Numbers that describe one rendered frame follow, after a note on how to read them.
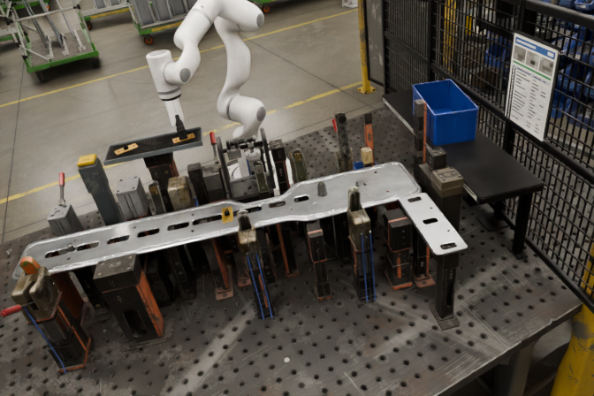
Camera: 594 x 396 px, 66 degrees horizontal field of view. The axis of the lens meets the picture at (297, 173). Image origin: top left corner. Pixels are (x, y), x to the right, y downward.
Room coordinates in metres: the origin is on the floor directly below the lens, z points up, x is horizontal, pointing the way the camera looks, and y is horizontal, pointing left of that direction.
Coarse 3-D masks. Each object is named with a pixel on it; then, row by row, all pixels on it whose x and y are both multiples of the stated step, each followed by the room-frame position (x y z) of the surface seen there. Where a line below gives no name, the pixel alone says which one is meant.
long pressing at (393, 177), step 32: (288, 192) 1.35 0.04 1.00; (384, 192) 1.26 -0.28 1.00; (416, 192) 1.23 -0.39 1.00; (128, 224) 1.31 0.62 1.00; (160, 224) 1.28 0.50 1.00; (192, 224) 1.25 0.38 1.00; (224, 224) 1.22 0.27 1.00; (256, 224) 1.20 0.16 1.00; (32, 256) 1.21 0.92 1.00; (64, 256) 1.19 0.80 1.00; (96, 256) 1.16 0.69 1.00
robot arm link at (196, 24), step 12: (192, 12) 1.74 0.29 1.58; (192, 24) 1.70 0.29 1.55; (204, 24) 1.73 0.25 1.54; (180, 36) 1.65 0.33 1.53; (192, 36) 1.67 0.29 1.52; (180, 48) 1.68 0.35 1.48; (192, 48) 1.59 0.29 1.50; (180, 60) 1.54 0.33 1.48; (192, 60) 1.56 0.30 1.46; (168, 72) 1.52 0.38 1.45; (180, 72) 1.51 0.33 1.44; (192, 72) 1.55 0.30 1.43; (180, 84) 1.51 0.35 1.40
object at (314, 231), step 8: (312, 224) 1.16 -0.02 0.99; (312, 232) 1.12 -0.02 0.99; (320, 232) 1.11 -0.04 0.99; (312, 240) 1.10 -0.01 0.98; (320, 240) 1.10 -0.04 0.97; (312, 248) 1.10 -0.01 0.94; (320, 248) 1.10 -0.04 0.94; (312, 256) 1.10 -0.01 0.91; (320, 256) 1.10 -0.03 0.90; (320, 264) 1.11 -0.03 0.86; (320, 272) 1.09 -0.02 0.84; (320, 280) 1.11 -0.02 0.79; (320, 288) 1.10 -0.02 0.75; (328, 288) 1.10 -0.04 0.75; (320, 296) 1.10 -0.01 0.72; (328, 296) 1.10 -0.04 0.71; (336, 296) 1.10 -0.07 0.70
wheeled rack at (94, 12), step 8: (80, 0) 10.63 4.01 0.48; (120, 0) 10.92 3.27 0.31; (104, 8) 10.23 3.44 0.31; (112, 8) 10.06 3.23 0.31; (120, 8) 10.08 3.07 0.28; (128, 8) 10.06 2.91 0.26; (80, 16) 9.81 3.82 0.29; (88, 16) 9.80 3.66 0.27; (96, 16) 9.84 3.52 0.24; (104, 16) 9.89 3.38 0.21; (88, 24) 9.85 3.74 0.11
